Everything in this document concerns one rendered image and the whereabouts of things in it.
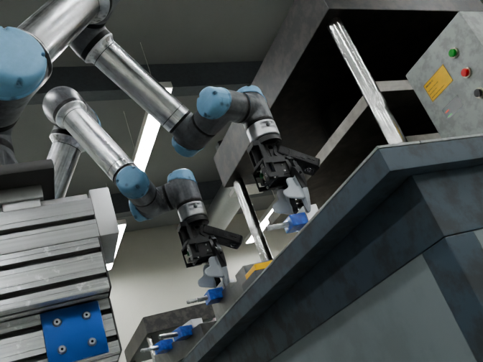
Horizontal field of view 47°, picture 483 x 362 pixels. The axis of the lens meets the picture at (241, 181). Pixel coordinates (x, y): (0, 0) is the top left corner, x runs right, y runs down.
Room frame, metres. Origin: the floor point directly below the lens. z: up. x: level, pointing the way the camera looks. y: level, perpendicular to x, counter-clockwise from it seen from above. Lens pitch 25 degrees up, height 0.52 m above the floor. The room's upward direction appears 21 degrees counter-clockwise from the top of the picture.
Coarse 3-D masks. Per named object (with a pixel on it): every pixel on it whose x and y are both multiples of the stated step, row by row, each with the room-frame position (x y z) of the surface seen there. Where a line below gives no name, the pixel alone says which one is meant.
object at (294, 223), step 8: (304, 208) 1.17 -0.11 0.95; (312, 208) 1.18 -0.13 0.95; (288, 216) 1.16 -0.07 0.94; (296, 216) 1.16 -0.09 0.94; (304, 216) 1.17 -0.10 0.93; (312, 216) 1.18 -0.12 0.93; (280, 224) 1.16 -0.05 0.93; (288, 224) 1.17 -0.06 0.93; (296, 224) 1.16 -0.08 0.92; (304, 224) 1.17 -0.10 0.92; (288, 232) 1.19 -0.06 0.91
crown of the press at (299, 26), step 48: (336, 0) 1.65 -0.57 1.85; (384, 0) 1.77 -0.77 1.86; (432, 0) 1.89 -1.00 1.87; (288, 48) 1.89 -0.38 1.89; (336, 48) 1.88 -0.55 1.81; (384, 48) 2.01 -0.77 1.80; (288, 96) 2.10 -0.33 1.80; (336, 96) 2.25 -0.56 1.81; (240, 144) 2.46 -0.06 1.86; (288, 144) 2.55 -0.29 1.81
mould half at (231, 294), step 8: (248, 264) 1.23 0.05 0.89; (240, 272) 1.24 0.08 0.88; (240, 280) 1.25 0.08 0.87; (224, 288) 1.34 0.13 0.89; (232, 288) 1.30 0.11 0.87; (240, 288) 1.27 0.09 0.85; (224, 296) 1.36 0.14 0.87; (232, 296) 1.32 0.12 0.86; (216, 304) 1.42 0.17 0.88; (224, 304) 1.37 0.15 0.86; (232, 304) 1.33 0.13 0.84; (216, 312) 1.43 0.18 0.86; (224, 312) 1.39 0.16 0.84
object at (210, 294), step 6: (222, 282) 1.37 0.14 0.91; (216, 288) 1.36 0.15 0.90; (222, 288) 1.37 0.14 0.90; (204, 294) 1.38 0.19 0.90; (210, 294) 1.35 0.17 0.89; (216, 294) 1.36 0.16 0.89; (222, 294) 1.37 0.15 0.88; (192, 300) 1.35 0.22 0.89; (198, 300) 1.36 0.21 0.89; (204, 300) 1.37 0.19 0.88; (210, 300) 1.36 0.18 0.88; (216, 300) 1.38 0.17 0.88
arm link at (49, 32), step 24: (48, 0) 0.80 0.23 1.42; (72, 0) 0.81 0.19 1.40; (96, 0) 0.86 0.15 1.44; (120, 0) 0.95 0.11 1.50; (24, 24) 0.74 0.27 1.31; (48, 24) 0.76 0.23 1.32; (72, 24) 0.81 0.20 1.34; (96, 24) 0.97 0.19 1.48; (0, 48) 0.67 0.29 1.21; (24, 48) 0.69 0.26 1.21; (48, 48) 0.76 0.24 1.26; (0, 72) 0.67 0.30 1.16; (24, 72) 0.69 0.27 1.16; (48, 72) 0.77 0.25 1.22; (0, 96) 0.70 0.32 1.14; (24, 96) 0.72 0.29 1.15; (0, 120) 0.76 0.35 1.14
